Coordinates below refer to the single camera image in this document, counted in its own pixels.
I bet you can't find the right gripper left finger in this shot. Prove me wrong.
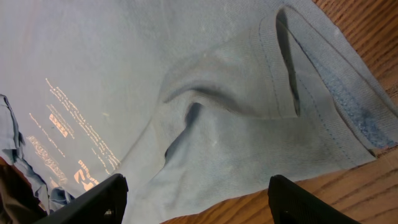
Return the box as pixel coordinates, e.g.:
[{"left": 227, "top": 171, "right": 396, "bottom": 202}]
[{"left": 35, "top": 174, "right": 128, "bottom": 224}]

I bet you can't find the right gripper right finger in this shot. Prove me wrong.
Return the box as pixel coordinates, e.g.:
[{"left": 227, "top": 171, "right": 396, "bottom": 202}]
[{"left": 268, "top": 175, "right": 359, "bottom": 224}]

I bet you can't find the light blue printed t-shirt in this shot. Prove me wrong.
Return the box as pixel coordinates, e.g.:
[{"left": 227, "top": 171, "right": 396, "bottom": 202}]
[{"left": 1, "top": 0, "right": 397, "bottom": 223}]

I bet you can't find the black folded shirt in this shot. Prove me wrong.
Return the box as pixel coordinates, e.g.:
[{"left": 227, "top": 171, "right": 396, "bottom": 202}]
[{"left": 1, "top": 158, "right": 47, "bottom": 224}]

